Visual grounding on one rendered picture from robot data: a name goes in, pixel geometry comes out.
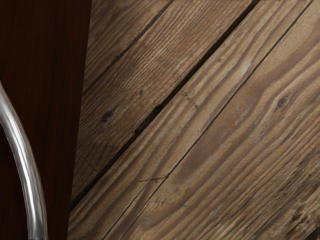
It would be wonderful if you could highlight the dark brown wooden cabinet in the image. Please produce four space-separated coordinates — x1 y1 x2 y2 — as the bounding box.
0 0 94 240

